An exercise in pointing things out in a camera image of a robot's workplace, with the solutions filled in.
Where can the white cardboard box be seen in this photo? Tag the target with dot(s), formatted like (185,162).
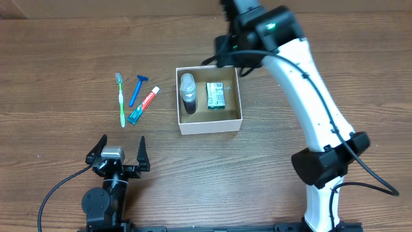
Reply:
(205,120)

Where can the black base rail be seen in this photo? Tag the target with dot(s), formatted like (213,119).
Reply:
(219,228)

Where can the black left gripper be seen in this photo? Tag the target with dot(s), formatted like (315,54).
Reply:
(143,158)

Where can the clear bottle with dark liquid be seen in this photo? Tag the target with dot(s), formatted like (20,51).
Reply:
(188,92)

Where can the blue disposable razor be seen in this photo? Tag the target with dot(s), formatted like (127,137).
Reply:
(141,79)

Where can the green soap box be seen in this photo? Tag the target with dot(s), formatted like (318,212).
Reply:
(215,95)

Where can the green toothbrush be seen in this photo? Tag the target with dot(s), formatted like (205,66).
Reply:
(121,100)

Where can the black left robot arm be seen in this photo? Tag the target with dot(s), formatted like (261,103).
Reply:
(104,206)

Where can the red green toothpaste tube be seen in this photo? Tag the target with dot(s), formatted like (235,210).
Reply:
(137,113)

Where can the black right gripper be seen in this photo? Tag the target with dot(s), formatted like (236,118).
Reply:
(227,56)

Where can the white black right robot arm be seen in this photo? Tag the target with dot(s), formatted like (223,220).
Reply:
(273,39)

